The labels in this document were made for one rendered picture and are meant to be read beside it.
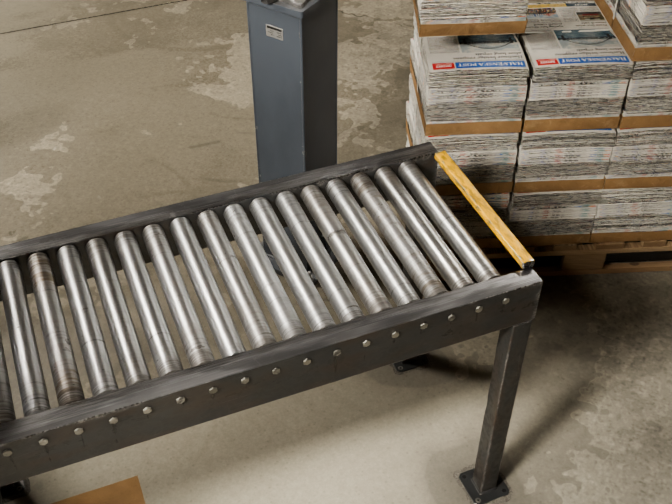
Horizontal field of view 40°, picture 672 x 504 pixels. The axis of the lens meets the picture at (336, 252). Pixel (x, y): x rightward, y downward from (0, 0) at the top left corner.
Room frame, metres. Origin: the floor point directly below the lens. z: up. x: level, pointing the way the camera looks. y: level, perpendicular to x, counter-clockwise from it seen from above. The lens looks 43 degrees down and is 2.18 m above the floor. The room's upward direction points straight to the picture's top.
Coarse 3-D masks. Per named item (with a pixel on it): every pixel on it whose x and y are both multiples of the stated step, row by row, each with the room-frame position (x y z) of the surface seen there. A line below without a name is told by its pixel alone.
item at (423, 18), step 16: (416, 0) 2.27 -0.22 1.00; (432, 0) 2.16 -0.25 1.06; (448, 0) 2.16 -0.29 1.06; (464, 0) 2.17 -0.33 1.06; (480, 0) 2.17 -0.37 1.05; (496, 0) 2.17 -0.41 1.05; (512, 0) 2.18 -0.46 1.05; (432, 16) 2.17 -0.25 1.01; (448, 16) 2.18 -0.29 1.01; (464, 16) 2.18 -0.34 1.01; (480, 16) 2.18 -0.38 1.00; (496, 16) 2.18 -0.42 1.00; (512, 16) 2.18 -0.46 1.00
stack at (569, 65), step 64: (448, 64) 2.23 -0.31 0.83; (512, 64) 2.23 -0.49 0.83; (576, 64) 2.23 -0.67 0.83; (640, 64) 2.24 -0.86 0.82; (640, 128) 2.25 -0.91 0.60; (512, 192) 2.24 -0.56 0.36; (576, 192) 2.23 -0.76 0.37; (640, 192) 2.25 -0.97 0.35; (512, 256) 2.22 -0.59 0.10; (576, 256) 2.24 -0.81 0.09
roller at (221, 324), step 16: (176, 224) 1.58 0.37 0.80; (176, 240) 1.54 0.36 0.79; (192, 240) 1.53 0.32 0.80; (192, 256) 1.47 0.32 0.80; (192, 272) 1.43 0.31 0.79; (208, 272) 1.42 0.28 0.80; (208, 288) 1.37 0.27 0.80; (208, 304) 1.33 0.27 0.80; (224, 304) 1.33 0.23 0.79; (208, 320) 1.29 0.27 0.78; (224, 320) 1.28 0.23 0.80; (224, 336) 1.24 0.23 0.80; (224, 352) 1.20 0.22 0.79; (240, 352) 1.20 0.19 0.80
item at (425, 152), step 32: (352, 160) 1.82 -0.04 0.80; (384, 160) 1.82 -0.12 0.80; (416, 160) 1.84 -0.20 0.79; (224, 192) 1.70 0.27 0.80; (256, 192) 1.70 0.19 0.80; (352, 192) 1.77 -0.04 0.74; (96, 224) 1.58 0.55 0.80; (128, 224) 1.58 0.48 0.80; (160, 224) 1.59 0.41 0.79; (192, 224) 1.62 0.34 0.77; (224, 224) 1.65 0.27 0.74; (256, 224) 1.68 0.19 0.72; (0, 256) 1.47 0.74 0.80; (32, 288) 1.47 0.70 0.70
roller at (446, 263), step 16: (384, 176) 1.76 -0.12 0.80; (384, 192) 1.73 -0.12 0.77; (400, 192) 1.70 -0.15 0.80; (400, 208) 1.65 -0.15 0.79; (416, 208) 1.64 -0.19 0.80; (416, 224) 1.59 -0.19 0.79; (432, 240) 1.53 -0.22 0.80; (432, 256) 1.49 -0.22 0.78; (448, 256) 1.47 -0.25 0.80; (448, 272) 1.43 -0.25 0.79; (464, 272) 1.43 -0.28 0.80
